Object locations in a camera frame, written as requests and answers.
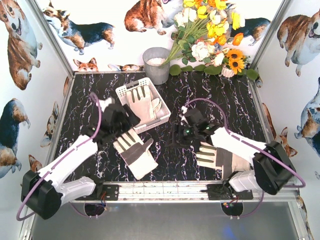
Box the corner glove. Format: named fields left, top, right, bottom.
left=113, top=128, right=158, bottom=180

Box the white work glove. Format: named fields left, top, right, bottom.
left=151, top=98, right=162, bottom=114

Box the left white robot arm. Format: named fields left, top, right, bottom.
left=21, top=98, right=141, bottom=220

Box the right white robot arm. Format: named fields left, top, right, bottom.
left=166, top=107, right=295, bottom=195

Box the white perforated storage basket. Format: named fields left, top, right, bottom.
left=115, top=77, right=171, bottom=134

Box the grey metal bucket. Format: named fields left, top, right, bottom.
left=142, top=47, right=170, bottom=85

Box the small sunflower pot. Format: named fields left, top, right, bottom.
left=220, top=48, right=251, bottom=78

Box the artificial flower bouquet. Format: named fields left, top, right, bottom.
left=164, top=0, right=245, bottom=65

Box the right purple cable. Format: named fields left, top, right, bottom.
left=184, top=97, right=306, bottom=188

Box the purple cable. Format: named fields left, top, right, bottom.
left=184, top=97, right=306, bottom=188
left=16, top=92, right=103, bottom=222

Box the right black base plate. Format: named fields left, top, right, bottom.
left=200, top=184, right=254, bottom=200

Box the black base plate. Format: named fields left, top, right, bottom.
left=200, top=184, right=254, bottom=200
left=76, top=184, right=120, bottom=201

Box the front aluminium rail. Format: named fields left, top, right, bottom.
left=62, top=181, right=301, bottom=204

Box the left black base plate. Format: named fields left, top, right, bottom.
left=76, top=184, right=120, bottom=201

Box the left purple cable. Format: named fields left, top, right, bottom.
left=16, top=92, right=103, bottom=222

